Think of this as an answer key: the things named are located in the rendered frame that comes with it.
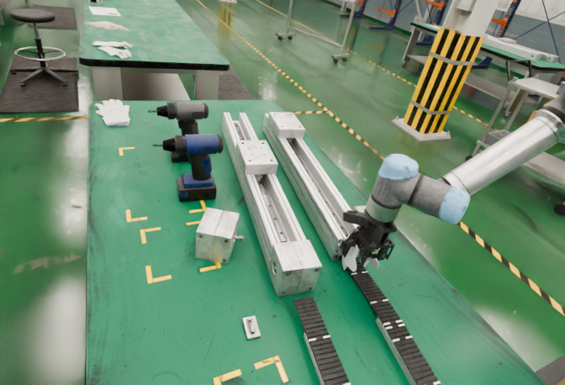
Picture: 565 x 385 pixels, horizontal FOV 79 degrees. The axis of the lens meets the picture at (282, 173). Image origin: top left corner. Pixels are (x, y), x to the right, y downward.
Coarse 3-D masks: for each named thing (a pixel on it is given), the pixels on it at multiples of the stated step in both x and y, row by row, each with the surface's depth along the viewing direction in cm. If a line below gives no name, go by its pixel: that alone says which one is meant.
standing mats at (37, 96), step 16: (64, 16) 554; (16, 64) 365; (32, 64) 372; (64, 64) 387; (16, 80) 333; (32, 80) 339; (48, 80) 345; (224, 80) 431; (240, 80) 443; (0, 96) 304; (16, 96) 307; (32, 96) 312; (48, 96) 317; (64, 96) 322; (224, 96) 387; (240, 96) 395; (0, 112) 280; (16, 112) 285; (32, 112) 290
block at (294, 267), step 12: (300, 240) 89; (276, 252) 85; (288, 252) 85; (300, 252) 86; (312, 252) 87; (276, 264) 85; (288, 264) 82; (300, 264) 83; (312, 264) 83; (276, 276) 85; (288, 276) 82; (300, 276) 83; (312, 276) 84; (276, 288) 86; (288, 288) 85; (300, 288) 86; (312, 288) 88
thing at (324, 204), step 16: (272, 144) 146; (288, 144) 135; (304, 144) 137; (288, 160) 129; (304, 160) 133; (288, 176) 129; (304, 176) 118; (320, 176) 120; (304, 192) 115; (320, 192) 116; (336, 192) 112; (304, 208) 116; (320, 208) 104; (336, 208) 110; (320, 224) 104; (336, 224) 99; (352, 224) 101; (336, 240) 95; (336, 256) 99
